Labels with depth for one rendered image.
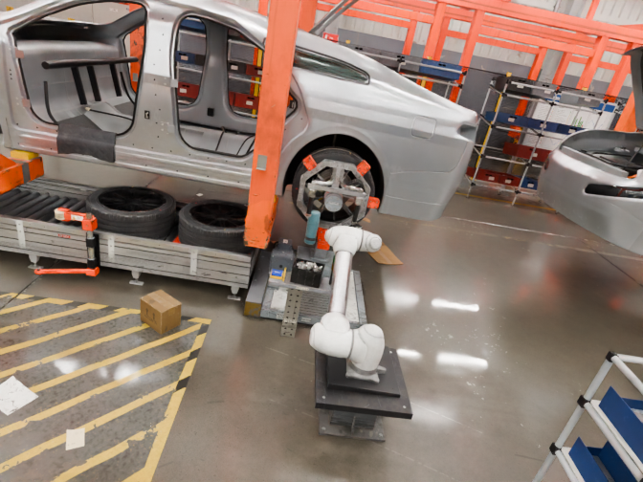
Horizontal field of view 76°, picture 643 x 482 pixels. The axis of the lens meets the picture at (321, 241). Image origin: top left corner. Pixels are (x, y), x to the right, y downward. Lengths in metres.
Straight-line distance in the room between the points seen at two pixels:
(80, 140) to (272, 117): 1.64
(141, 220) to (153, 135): 0.65
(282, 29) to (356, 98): 0.82
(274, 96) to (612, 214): 3.11
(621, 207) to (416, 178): 1.87
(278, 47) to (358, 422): 2.16
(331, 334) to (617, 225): 2.99
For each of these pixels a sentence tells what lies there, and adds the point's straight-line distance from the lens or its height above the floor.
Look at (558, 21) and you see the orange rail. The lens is 10.01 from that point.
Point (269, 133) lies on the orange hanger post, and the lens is 2.70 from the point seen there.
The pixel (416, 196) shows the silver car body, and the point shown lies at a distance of 3.41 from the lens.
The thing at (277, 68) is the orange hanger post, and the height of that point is 1.71.
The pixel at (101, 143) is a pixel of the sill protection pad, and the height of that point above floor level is 0.91.
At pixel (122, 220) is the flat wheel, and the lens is 3.41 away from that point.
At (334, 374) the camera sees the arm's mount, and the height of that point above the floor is 0.33.
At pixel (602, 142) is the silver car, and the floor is 1.45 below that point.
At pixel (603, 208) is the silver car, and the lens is 4.46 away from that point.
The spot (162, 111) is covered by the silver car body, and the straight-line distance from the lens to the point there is 3.43.
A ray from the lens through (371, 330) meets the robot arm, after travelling 2.22.
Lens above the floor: 1.87
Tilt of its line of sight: 25 degrees down
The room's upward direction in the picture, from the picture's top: 11 degrees clockwise
